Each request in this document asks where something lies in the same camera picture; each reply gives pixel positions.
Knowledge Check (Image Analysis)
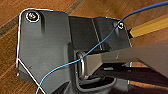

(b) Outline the blue cable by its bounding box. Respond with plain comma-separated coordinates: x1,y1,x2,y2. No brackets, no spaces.
35,0,168,94

